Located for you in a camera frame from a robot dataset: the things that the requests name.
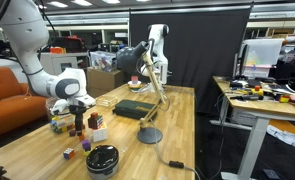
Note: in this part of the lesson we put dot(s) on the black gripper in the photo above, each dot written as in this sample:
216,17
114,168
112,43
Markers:
78,112

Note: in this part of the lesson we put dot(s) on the orange wooden cube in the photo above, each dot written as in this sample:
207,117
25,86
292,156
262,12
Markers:
82,137

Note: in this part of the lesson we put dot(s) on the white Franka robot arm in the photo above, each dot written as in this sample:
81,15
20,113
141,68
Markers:
27,40

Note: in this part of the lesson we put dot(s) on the idle white robot arm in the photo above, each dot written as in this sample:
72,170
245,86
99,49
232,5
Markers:
158,50

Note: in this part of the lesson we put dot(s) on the dark maroon wooden cube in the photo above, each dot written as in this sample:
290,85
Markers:
72,133

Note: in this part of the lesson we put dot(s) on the black-framed Rubik's cube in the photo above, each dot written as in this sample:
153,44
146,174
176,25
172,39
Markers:
95,123

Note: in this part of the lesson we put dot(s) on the purple wooden cube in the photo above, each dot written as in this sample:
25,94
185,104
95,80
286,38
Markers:
85,142
87,148

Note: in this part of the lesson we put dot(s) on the red-brown wooden cube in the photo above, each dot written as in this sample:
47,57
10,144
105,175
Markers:
94,115

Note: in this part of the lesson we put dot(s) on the white-framed Rubik's cube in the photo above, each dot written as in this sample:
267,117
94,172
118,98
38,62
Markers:
100,133

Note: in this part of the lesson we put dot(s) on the yellow-green wooden cube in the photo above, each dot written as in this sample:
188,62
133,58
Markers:
87,153

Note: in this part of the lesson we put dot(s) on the small Rubik's cube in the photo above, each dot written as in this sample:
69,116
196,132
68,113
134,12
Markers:
68,153

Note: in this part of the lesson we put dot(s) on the stack of coloured plates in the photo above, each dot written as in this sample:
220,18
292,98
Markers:
135,87

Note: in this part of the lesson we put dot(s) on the clear jar of coloured cubes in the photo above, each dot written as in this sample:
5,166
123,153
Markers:
62,123

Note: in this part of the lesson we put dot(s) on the clear plastic tray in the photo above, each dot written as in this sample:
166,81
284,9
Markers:
106,100

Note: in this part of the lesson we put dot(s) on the black round lidded bowl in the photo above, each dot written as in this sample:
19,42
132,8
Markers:
102,161

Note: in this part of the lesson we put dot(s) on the closed cardboard box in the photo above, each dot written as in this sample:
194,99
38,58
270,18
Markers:
103,81

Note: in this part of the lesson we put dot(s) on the dark green flat case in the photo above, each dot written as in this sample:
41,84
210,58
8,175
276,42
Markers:
133,108

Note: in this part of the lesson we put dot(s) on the clear storage bin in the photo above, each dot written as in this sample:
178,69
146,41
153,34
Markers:
102,61

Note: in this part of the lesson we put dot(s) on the white bowl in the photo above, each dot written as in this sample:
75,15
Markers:
135,83

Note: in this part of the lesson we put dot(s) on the red pink block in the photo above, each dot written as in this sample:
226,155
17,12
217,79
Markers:
134,79

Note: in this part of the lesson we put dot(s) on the orange sofa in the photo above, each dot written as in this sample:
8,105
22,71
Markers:
7,106

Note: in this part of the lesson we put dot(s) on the black curtain divider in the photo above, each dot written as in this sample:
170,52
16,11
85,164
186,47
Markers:
200,50

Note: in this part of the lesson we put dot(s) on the wooden desk with clutter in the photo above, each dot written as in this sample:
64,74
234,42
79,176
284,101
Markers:
263,106

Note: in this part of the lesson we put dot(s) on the computer monitor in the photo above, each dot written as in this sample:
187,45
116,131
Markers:
262,53

